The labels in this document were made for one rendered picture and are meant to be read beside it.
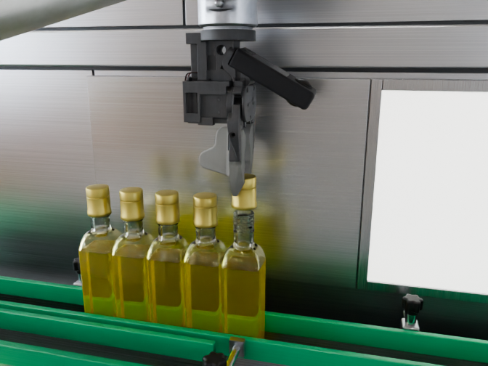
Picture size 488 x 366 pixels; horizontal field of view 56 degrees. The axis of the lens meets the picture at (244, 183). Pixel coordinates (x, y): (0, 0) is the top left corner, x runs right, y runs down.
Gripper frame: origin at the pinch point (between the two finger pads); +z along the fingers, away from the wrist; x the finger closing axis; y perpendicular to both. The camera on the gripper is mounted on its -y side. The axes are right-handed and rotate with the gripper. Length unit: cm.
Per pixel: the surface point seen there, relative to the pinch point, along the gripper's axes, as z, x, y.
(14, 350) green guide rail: 22.4, 13.0, 29.6
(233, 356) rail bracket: 22.4, 7.4, -0.3
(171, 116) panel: -7.2, -12.4, 15.4
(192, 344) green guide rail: 22.4, 5.9, 6.0
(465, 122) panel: -7.7, -12.1, -29.9
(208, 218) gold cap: 5.2, 1.2, 4.8
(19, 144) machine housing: -1, -16, 48
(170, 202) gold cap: 3.2, 1.2, 10.5
